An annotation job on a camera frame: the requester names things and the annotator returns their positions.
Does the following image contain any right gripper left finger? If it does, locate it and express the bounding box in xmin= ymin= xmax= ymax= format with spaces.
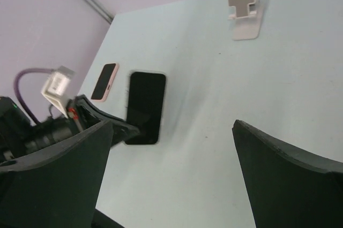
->
xmin=1 ymin=121 xmax=113 ymax=227

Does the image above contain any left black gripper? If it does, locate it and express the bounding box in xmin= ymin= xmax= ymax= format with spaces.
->
xmin=66 ymin=94 xmax=140 ymax=147

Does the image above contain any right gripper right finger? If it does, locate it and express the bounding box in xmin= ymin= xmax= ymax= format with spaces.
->
xmin=232 ymin=120 xmax=342 ymax=227

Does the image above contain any black phone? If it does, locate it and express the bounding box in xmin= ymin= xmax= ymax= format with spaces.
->
xmin=125 ymin=71 xmax=167 ymax=145

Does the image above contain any pink case phone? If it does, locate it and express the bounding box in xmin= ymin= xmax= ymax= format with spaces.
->
xmin=91 ymin=63 xmax=119 ymax=102

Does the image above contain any white phone stand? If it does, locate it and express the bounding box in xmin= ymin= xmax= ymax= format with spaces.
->
xmin=228 ymin=0 xmax=264 ymax=41

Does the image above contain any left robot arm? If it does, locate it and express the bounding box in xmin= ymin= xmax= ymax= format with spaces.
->
xmin=1 ymin=95 xmax=141 ymax=163

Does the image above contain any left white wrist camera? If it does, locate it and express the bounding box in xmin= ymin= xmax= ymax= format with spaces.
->
xmin=41 ymin=66 xmax=75 ymax=118

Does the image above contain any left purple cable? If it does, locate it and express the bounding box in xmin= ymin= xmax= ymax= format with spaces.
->
xmin=13 ymin=67 xmax=51 ymax=126

